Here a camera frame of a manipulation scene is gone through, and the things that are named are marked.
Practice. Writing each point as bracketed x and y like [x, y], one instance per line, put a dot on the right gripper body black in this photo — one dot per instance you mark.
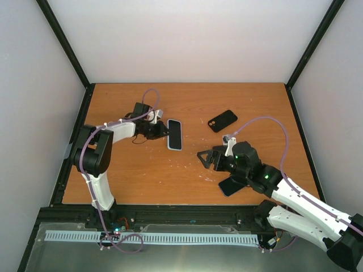
[220, 166]

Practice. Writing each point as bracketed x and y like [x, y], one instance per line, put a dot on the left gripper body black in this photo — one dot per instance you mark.
[152, 133]

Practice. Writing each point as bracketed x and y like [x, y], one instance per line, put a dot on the light blue phone case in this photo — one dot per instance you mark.
[174, 134]

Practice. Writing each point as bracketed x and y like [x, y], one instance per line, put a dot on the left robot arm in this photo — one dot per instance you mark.
[93, 148]

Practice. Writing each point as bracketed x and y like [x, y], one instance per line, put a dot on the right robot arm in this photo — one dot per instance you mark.
[287, 207]

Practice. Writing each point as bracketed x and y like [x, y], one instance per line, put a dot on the blue-edged black phone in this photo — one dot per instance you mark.
[229, 186]

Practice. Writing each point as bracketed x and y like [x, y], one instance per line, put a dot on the black phone case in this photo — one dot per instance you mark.
[222, 121]

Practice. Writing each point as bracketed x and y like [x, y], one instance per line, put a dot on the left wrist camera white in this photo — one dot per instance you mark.
[154, 116]

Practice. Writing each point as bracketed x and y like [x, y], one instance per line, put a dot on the black front rail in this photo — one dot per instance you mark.
[242, 218]

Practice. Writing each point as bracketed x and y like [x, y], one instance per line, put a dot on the light blue cable duct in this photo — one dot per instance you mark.
[158, 238]

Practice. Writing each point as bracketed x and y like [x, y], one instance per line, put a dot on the left black frame post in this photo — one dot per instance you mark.
[64, 43]

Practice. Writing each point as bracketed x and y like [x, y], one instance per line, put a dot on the black frame post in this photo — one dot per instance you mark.
[321, 30]
[64, 43]

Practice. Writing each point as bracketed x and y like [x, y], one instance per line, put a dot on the right black frame post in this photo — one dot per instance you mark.
[321, 30]

